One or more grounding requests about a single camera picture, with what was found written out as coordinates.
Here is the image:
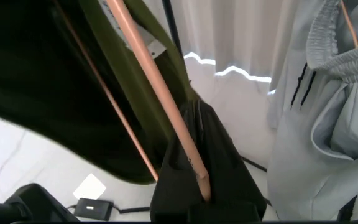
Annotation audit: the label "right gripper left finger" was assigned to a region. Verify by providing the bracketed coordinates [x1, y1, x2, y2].
[150, 100, 204, 222]

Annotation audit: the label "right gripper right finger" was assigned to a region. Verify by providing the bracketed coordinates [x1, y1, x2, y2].
[198, 99, 267, 220]

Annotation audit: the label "pale grey shorts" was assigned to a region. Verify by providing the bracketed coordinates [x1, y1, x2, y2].
[265, 0, 358, 222]

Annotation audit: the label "pink clothes hanger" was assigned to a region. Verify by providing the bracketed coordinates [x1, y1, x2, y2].
[53, 0, 213, 202]
[339, 0, 358, 49]

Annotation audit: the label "green garment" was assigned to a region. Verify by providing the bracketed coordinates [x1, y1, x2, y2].
[0, 0, 200, 186]

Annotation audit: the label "black power adapter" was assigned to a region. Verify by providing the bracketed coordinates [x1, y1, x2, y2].
[73, 197, 114, 222]

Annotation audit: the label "white curtain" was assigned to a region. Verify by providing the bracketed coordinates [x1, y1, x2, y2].
[143, 0, 304, 94]

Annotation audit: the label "black cable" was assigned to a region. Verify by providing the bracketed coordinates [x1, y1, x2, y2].
[112, 203, 151, 215]

